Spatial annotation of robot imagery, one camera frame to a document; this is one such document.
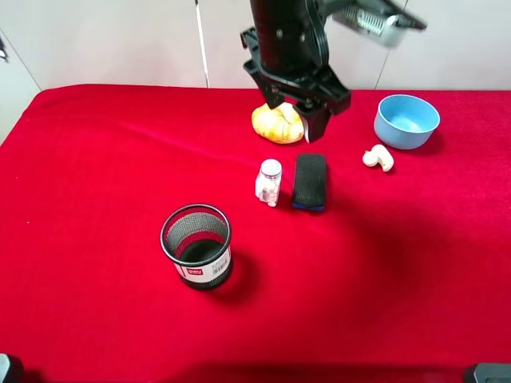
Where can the white vertical pole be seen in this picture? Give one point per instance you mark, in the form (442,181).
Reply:
(202,43)

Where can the red velvet table cloth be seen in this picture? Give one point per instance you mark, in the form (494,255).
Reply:
(405,275)

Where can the black mesh pen cup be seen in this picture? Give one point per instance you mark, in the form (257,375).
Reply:
(196,238)

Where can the small white duck figure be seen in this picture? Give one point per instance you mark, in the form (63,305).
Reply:
(378,155)

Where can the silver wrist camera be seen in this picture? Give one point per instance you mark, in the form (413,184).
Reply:
(384,22)

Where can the clear bottle of white pills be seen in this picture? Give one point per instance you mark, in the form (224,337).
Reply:
(268,182)

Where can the black felt board eraser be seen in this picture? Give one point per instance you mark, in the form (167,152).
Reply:
(310,182)

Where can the golden bread roll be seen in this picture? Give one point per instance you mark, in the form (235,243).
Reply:
(281,125)

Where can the light blue bowl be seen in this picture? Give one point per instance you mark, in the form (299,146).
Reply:
(405,122)

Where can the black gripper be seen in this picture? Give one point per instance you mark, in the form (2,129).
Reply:
(281,65)

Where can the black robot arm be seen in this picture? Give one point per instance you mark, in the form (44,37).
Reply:
(310,15)

